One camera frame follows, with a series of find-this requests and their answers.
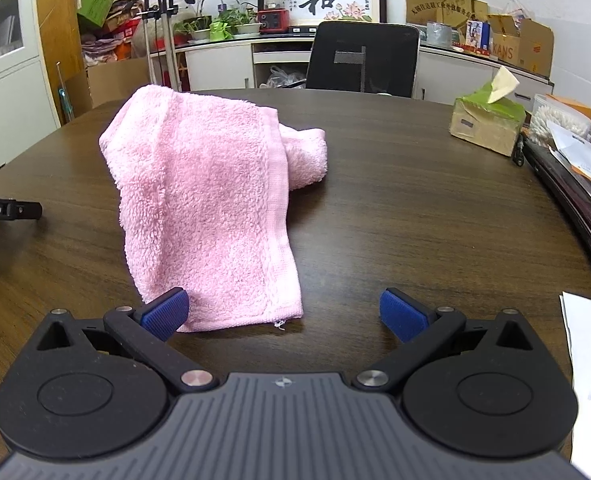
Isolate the small potted plant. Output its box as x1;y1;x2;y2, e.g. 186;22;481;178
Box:
220;0;263;36

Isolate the white paper sheet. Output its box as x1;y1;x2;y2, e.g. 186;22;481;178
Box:
559;290;591;480

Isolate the tall potted plant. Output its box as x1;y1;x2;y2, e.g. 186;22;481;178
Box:
182;0;264;43

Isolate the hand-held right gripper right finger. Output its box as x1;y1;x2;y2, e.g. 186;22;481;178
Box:
351;287;535;391

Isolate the green cardboard box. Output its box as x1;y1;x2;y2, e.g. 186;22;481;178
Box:
77;0;116;31

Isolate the clear cotton swab box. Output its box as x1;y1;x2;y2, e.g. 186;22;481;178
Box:
528;94;591;148

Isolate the open brown cardboard box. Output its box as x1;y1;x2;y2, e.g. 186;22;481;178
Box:
488;12;555;78

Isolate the plastic bag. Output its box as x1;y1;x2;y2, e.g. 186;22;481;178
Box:
266;65;307;89

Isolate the green tissue box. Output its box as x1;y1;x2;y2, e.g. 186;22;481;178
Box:
449;65;527;157

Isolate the plain cardboard box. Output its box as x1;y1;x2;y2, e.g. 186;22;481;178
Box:
86;57;151;108

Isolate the pink towel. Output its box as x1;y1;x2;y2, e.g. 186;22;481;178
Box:
99;84;327;334

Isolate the loose papers pile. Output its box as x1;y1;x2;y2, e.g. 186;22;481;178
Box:
545;120;591;201

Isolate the white glass-door cabinet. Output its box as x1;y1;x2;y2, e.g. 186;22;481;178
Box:
0;0;61;186

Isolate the brown wooden cupboard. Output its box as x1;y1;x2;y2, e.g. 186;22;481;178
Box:
36;0;141;126

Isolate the red blender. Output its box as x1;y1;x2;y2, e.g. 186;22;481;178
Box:
257;0;291;35

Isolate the black office chair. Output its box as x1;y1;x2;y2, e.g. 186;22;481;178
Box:
306;21;421;99

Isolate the white low counter cabinet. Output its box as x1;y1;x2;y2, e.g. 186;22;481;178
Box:
176;35;555;111

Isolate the clear plastic wrapped container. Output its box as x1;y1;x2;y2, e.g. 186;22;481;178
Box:
426;21;459;46

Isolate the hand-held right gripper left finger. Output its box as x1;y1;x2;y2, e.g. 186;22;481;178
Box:
34;287;220;395

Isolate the printed cardboard sheet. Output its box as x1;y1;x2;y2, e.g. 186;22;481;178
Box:
405;0;489;28

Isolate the colourful small box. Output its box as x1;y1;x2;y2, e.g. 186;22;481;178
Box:
465;20;491;53

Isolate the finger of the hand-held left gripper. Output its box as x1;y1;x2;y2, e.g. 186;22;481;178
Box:
0;200;43;223

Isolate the black-topped metal stand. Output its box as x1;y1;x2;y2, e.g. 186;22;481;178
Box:
136;0;196;93

